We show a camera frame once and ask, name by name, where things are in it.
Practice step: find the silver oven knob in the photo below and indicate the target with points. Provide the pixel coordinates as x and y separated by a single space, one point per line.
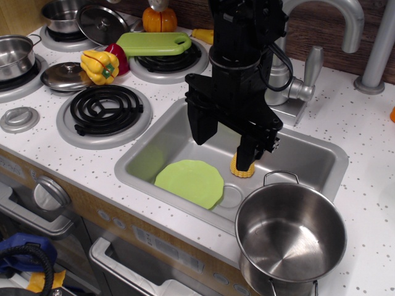
49 195

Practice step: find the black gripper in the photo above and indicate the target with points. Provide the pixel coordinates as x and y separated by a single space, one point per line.
236 99

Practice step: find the black coil burner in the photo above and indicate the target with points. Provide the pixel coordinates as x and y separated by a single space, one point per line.
105 110
171 63

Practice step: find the yellow toy bell pepper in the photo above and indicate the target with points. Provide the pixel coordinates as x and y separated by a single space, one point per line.
100 66

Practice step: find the green plastic plate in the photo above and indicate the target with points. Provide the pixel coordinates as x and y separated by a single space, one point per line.
192 180

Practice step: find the steel pot left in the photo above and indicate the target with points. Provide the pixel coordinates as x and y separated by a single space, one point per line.
17 56

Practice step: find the silver oven door handle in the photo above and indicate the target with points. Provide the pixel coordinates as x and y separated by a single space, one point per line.
57 229

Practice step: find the silver toy sink basin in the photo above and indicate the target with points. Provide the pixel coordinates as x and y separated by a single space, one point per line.
318 164

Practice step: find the large steel pot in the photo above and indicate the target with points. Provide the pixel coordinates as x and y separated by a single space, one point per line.
290 237

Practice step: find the grey ring knob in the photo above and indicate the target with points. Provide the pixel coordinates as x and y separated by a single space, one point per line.
19 120

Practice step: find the orange toy pumpkin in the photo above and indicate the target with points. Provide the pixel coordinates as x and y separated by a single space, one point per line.
159 22

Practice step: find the red toy pepper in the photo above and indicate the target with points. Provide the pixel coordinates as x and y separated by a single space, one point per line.
116 50

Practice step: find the silver dishwasher door handle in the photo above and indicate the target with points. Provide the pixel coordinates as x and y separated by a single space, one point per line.
97 254

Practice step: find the yellow toy corn cob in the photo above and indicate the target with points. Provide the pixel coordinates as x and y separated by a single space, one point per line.
241 174

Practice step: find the steel pot lid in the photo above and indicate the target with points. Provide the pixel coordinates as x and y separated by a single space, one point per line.
66 77
100 24

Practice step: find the yellow tape piece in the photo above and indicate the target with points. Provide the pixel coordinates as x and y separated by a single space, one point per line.
36 282

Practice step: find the black coil burner front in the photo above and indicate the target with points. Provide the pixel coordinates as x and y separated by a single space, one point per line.
105 110

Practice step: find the steel pot lid front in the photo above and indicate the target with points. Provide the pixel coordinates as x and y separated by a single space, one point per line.
66 77

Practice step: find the silver toy faucet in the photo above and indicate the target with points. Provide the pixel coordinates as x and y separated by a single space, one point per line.
290 103

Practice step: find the orange object at edge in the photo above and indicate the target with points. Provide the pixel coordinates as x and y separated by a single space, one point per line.
392 115

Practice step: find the grey metal pole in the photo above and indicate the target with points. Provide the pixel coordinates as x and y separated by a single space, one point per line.
370 82

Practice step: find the yellow toy squash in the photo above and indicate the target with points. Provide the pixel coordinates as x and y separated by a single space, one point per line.
204 35

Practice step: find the black coil burner back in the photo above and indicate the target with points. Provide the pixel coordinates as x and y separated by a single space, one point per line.
171 63

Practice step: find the green plastic cutting board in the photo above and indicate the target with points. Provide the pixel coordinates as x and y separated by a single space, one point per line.
154 44

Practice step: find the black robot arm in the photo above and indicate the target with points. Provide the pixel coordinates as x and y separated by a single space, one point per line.
245 34

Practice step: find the steel pot lid back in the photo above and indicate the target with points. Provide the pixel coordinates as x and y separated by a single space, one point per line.
100 24

